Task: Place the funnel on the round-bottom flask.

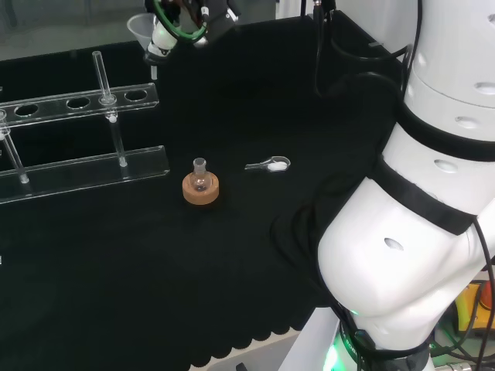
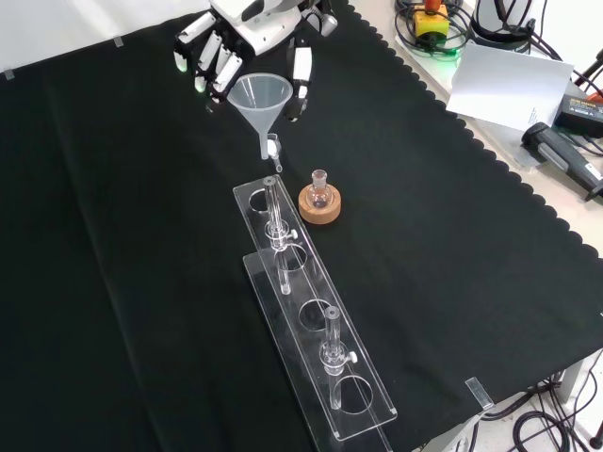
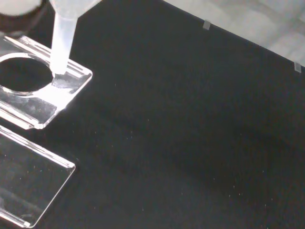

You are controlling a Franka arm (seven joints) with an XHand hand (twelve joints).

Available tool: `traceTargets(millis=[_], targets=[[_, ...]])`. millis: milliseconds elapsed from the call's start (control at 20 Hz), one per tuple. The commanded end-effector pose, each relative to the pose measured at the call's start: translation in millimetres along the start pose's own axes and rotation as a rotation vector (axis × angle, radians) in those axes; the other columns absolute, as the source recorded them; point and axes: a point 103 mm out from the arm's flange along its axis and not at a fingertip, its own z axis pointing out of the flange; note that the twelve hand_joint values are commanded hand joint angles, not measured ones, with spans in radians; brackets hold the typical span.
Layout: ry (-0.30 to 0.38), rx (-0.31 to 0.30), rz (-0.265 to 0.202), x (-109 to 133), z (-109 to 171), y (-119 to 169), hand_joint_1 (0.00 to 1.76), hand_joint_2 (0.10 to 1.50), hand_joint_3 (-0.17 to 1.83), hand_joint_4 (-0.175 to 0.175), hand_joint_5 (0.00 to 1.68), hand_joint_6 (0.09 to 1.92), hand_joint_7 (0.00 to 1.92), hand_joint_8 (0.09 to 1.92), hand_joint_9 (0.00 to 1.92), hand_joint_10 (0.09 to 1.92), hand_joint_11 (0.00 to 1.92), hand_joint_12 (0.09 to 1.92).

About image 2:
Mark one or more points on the pale board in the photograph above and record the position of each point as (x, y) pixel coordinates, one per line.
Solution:
(509, 85)

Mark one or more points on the clear acrylic funnel stand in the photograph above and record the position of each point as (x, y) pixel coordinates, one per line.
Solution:
(325, 339)

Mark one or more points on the grey metal bracket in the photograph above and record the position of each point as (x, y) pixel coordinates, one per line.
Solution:
(452, 435)

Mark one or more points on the small glass round-bottom flask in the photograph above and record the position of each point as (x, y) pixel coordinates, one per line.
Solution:
(319, 195)

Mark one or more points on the small clear weighing funnel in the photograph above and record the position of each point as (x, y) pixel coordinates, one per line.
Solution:
(272, 147)

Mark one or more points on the clear plastic funnel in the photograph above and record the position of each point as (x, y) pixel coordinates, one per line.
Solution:
(260, 96)

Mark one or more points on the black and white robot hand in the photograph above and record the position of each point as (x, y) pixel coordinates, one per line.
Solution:
(264, 28)

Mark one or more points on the clear tape strip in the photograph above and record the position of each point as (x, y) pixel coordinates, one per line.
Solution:
(479, 393)

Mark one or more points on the yellow stop button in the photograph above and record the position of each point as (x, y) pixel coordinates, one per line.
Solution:
(431, 23)

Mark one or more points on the black power adapter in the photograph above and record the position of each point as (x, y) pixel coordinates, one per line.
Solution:
(581, 113)

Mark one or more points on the grey table leg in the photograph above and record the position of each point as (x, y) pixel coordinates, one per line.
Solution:
(575, 376)

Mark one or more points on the black cloth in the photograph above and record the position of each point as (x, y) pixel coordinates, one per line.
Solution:
(141, 235)

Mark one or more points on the black and grey handheld device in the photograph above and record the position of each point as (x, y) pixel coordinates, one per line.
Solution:
(560, 153)

